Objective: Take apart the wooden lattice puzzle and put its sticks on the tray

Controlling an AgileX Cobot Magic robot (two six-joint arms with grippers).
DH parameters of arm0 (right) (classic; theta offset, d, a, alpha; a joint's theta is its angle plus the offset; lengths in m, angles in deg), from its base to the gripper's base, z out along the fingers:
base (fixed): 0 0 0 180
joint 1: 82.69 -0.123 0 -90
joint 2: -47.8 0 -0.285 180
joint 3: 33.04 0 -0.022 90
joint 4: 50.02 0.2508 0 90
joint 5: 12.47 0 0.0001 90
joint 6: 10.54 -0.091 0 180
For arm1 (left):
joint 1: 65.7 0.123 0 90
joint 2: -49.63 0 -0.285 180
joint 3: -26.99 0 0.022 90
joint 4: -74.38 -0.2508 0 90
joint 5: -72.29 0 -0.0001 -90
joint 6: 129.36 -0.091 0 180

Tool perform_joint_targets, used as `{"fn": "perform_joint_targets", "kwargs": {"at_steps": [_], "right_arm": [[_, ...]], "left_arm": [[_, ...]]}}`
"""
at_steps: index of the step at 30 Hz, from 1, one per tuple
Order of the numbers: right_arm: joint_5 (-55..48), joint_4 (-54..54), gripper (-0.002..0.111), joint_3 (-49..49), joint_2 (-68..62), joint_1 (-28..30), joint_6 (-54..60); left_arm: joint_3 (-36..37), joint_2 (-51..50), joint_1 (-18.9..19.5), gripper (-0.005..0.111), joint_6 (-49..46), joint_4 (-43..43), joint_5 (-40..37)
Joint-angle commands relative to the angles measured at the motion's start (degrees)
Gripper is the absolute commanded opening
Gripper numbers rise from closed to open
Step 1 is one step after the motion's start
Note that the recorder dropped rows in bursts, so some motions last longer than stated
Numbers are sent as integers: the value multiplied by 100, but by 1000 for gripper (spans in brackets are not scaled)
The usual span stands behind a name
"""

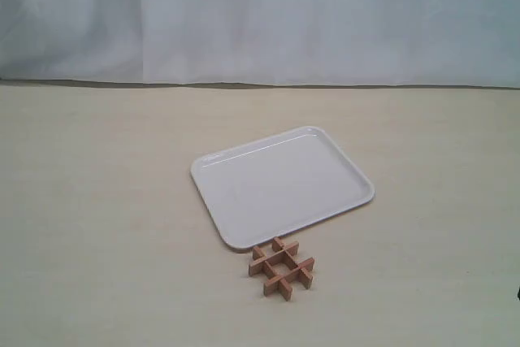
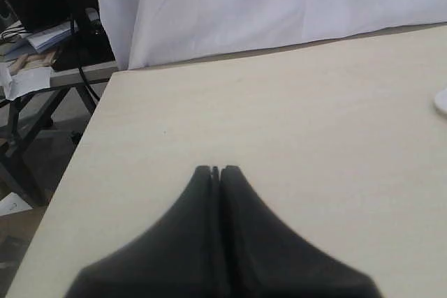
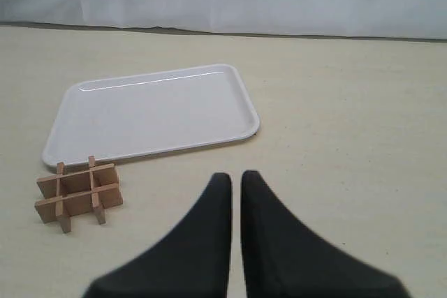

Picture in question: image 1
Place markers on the white rectangular plastic tray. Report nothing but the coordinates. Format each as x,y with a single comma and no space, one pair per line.
278,185

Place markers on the white backdrop curtain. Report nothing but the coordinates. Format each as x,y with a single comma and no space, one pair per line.
263,42

